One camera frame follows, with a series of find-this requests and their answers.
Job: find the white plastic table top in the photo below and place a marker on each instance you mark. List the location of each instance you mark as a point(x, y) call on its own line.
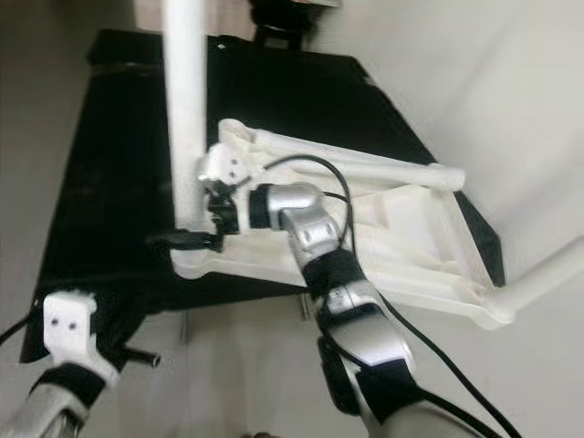
point(420, 265)

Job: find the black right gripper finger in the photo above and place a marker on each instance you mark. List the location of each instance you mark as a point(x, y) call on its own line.
point(182, 240)

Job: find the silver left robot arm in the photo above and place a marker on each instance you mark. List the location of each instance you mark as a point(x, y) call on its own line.
point(55, 411)

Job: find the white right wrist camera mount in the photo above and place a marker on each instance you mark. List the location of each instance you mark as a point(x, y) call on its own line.
point(224, 164)

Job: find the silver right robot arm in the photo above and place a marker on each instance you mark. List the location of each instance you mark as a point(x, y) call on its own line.
point(297, 224)

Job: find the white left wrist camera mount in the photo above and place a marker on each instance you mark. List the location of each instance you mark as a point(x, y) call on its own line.
point(68, 319)

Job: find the white checked cloth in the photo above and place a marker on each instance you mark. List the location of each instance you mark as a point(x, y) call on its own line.
point(233, 14)

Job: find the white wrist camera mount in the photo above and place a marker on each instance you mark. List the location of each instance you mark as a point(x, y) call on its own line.
point(68, 319)
point(224, 164)

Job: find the black tablecloth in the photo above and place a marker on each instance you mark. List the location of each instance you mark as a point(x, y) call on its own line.
point(119, 182)

